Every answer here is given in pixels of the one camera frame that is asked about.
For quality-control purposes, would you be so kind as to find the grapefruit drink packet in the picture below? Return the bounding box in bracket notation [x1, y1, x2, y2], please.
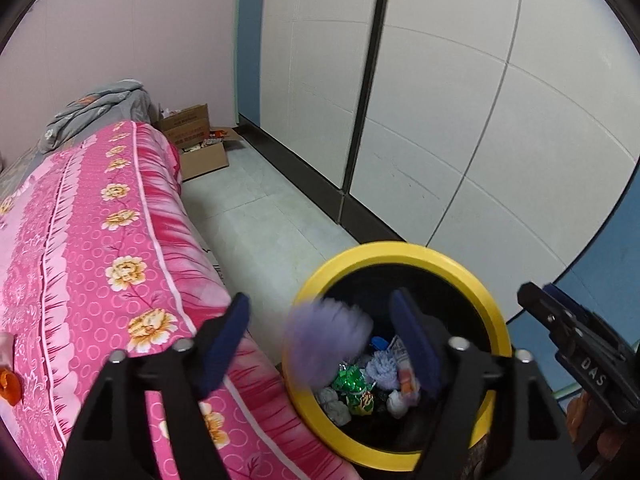
[390, 335, 420, 403]

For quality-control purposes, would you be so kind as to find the cardboard box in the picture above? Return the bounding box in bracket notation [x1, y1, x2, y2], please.
[156, 104, 242, 181]

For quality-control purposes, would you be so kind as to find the yellow rimmed black trash bin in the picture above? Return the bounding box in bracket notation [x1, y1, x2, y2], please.
[283, 242, 511, 474]

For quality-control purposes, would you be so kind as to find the purple bubble wrap bundle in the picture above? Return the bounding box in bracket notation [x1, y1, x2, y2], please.
[283, 298, 373, 390]

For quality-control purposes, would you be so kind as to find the white wardrobe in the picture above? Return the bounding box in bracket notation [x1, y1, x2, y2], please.
[236, 0, 639, 318]

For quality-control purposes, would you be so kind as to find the grey patterned bed sheet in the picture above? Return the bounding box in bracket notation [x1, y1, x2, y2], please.
[0, 145, 53, 200]

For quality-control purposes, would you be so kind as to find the pink floral bedspread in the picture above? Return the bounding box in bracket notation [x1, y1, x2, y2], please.
[1, 120, 360, 479]

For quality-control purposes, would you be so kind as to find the orange peel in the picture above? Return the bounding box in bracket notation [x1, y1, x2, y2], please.
[0, 367, 23, 406]

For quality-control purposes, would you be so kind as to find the grey folded blanket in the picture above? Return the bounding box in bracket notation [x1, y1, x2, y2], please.
[37, 79, 152, 154]

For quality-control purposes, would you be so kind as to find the green candy wrapper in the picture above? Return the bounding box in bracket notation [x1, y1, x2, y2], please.
[331, 364, 374, 416]

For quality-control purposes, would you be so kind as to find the right hand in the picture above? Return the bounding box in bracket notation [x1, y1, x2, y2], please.
[566, 391, 634, 462]

